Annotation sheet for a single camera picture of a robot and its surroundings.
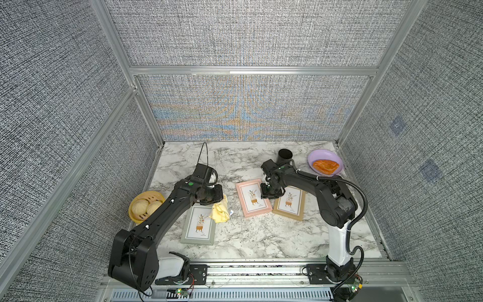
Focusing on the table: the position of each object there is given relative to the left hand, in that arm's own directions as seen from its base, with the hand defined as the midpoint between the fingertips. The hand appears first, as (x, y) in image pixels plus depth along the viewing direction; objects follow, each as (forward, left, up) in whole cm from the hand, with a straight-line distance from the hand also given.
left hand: (226, 195), depth 82 cm
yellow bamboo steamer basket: (+7, +39, -10) cm, 41 cm away
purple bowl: (+32, -57, -13) cm, 67 cm away
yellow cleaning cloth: (-9, +2, +4) cm, 10 cm away
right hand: (+7, -18, -11) cm, 22 cm away
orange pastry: (+20, -54, -9) cm, 58 cm away
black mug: (+28, -32, -8) cm, 44 cm away
